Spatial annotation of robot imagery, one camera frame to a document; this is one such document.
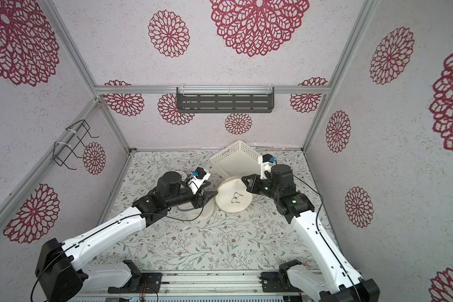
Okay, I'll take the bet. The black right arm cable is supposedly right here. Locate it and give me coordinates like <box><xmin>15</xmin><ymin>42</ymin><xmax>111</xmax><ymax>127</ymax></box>
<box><xmin>271</xmin><ymin>158</ymin><xmax>363</xmax><ymax>302</ymax></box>

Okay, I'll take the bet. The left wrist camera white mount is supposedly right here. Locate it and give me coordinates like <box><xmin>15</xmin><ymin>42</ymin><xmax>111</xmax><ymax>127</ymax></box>
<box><xmin>186</xmin><ymin>167</ymin><xmax>211</xmax><ymax>195</ymax></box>

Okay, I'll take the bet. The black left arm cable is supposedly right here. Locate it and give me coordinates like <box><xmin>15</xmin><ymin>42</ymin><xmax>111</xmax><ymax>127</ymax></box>
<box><xmin>29</xmin><ymin>180</ymin><xmax>206</xmax><ymax>302</ymax></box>

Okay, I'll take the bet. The dark grey wall shelf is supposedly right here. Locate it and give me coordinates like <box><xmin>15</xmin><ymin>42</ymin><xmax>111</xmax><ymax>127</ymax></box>
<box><xmin>176</xmin><ymin>87</ymin><xmax>275</xmax><ymax>114</ymax></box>

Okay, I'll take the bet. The white round alarm clock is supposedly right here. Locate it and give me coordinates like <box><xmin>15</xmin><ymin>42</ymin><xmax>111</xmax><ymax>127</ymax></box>
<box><xmin>176</xmin><ymin>171</ymin><xmax>187</xmax><ymax>181</ymax></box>

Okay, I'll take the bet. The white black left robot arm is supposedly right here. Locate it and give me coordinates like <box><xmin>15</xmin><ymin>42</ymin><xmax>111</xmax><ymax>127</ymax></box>
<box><xmin>34</xmin><ymin>167</ymin><xmax>217</xmax><ymax>301</ymax></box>

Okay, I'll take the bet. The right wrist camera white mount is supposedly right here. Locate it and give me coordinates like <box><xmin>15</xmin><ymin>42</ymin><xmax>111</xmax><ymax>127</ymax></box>
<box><xmin>258</xmin><ymin>154</ymin><xmax>276</xmax><ymax>179</ymax></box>

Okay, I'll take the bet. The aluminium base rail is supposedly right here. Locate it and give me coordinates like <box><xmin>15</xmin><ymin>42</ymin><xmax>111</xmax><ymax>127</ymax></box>
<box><xmin>67</xmin><ymin>269</ymin><xmax>363</xmax><ymax>302</ymax></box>

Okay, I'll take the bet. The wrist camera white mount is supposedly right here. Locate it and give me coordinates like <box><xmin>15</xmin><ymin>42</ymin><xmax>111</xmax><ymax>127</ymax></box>
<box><xmin>258</xmin><ymin>154</ymin><xmax>276</xmax><ymax>179</ymax></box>
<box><xmin>186</xmin><ymin>167</ymin><xmax>211</xmax><ymax>195</ymax></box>

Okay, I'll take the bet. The white mesh bag blue trim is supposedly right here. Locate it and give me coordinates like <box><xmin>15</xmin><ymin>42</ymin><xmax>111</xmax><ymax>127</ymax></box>
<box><xmin>177</xmin><ymin>200</ymin><xmax>215</xmax><ymax>221</ymax></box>

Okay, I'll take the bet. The black wire wall rack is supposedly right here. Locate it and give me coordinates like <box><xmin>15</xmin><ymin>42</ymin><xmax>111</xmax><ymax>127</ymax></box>
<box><xmin>52</xmin><ymin>119</ymin><xmax>99</xmax><ymax>171</ymax></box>

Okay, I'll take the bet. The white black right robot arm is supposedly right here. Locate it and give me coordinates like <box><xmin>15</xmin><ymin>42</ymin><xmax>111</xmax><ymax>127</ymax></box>
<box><xmin>241</xmin><ymin>164</ymin><xmax>381</xmax><ymax>301</ymax></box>

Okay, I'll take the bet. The white perforated plastic basket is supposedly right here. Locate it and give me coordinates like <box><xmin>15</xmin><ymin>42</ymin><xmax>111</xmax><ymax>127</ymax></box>
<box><xmin>210</xmin><ymin>140</ymin><xmax>260</xmax><ymax>179</ymax></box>

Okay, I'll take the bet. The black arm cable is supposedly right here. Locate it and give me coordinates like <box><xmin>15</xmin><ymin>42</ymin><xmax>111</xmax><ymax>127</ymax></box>
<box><xmin>271</xmin><ymin>158</ymin><xmax>363</xmax><ymax>302</ymax></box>
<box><xmin>29</xmin><ymin>180</ymin><xmax>206</xmax><ymax>302</ymax></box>

